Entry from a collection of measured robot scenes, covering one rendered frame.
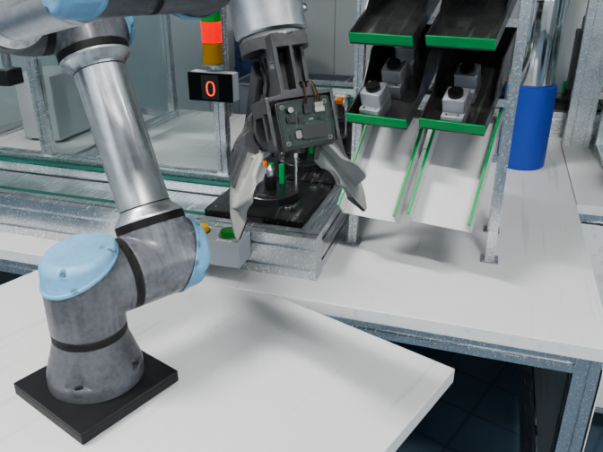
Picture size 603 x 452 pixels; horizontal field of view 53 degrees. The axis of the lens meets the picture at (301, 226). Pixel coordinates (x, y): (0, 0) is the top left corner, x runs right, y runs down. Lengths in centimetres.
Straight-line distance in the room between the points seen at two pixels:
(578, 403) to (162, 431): 79
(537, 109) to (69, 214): 141
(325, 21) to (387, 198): 476
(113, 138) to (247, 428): 50
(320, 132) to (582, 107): 188
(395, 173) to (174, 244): 56
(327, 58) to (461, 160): 473
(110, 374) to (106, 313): 10
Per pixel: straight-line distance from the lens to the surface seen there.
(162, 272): 97
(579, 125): 244
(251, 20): 63
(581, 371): 127
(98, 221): 151
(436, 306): 126
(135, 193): 99
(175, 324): 120
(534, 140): 209
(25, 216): 165
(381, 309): 123
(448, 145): 138
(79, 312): 94
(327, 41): 601
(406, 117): 124
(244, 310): 122
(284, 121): 59
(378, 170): 135
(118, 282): 94
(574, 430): 136
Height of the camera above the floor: 151
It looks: 24 degrees down
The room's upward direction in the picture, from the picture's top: straight up
